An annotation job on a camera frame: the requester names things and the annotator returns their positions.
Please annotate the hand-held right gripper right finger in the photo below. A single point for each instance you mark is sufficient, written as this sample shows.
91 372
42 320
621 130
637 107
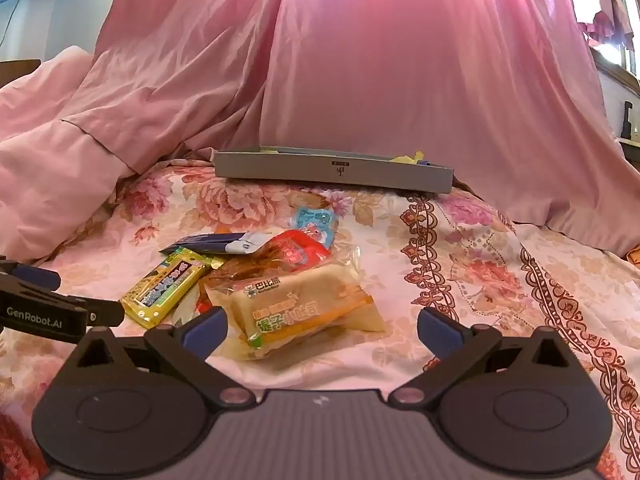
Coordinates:
435 330

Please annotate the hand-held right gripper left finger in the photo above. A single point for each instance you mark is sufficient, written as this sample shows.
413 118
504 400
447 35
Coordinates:
207 332

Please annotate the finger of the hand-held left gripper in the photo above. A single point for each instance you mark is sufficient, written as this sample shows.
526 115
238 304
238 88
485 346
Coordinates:
107 315
40 277

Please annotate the yellow snack packet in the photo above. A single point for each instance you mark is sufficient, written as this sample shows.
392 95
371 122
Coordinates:
160 287

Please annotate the gold foil snack packet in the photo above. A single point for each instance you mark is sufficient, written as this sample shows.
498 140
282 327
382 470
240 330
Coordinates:
240 270

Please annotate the dark blue snack packet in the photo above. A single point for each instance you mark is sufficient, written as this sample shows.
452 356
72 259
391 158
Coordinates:
210 242

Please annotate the orange bread packet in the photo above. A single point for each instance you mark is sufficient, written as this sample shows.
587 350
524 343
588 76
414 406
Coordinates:
300 305

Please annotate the red snack packet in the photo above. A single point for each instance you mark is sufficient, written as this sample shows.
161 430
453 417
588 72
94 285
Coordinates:
295 250

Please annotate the light blue snack packet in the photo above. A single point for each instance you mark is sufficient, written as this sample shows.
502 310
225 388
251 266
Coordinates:
315 220

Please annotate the grey shallow box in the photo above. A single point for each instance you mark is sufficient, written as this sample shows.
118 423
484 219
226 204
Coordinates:
300 170

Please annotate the floral bed sheet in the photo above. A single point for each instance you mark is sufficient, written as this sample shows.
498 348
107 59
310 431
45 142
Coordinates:
475 285

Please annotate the pale pink quilt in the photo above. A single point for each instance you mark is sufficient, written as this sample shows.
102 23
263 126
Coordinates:
55 160

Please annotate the crumpled yellow wrapper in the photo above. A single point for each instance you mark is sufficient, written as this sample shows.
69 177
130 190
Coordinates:
407 157

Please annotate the dark wooden headboard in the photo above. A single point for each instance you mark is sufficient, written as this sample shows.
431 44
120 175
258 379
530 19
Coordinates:
17 70

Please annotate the orange cloth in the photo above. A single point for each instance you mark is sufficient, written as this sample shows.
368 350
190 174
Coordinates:
634 256

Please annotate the pink curtain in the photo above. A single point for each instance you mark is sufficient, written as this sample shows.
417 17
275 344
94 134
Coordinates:
400 60

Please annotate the wooden furniture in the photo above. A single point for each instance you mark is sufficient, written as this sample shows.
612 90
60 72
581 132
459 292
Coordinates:
622 85

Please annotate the patterned window curtain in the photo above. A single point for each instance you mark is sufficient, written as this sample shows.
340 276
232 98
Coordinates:
600 15

